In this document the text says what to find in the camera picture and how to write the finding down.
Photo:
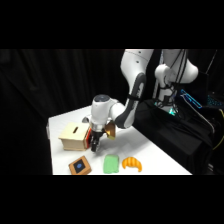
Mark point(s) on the yellow tag on wrist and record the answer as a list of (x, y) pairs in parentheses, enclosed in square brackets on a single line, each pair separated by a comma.
[(111, 130)]

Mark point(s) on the blue-lit keyboard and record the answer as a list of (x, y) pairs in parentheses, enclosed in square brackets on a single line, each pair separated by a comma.
[(216, 100)]

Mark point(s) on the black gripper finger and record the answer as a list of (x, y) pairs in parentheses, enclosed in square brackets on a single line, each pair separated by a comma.
[(98, 146), (93, 147)]

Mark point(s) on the grey metal bowl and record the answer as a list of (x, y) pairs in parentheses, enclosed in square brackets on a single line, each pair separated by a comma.
[(86, 119)]

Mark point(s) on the black cloth-covered robot stand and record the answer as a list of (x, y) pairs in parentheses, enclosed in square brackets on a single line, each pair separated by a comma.
[(173, 133)]

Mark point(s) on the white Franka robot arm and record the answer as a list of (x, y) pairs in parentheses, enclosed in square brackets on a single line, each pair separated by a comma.
[(133, 96)]

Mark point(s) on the orange toy croissant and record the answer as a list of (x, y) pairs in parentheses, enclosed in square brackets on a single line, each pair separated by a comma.
[(131, 163)]

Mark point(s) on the blue-lit device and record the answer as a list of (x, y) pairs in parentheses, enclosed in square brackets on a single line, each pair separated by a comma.
[(191, 98)]

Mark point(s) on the light wooden box with slot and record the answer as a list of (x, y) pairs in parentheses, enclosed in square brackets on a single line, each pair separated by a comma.
[(73, 136)]

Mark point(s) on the green folded cloth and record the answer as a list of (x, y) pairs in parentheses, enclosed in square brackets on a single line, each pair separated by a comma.
[(111, 164)]

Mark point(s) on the black curtain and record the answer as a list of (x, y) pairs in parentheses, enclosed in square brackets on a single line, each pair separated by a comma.
[(36, 93)]

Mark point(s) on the wooden block with black top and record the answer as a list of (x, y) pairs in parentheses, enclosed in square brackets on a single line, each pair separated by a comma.
[(80, 165)]

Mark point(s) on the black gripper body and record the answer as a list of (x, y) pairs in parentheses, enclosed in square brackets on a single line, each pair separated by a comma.
[(96, 136)]

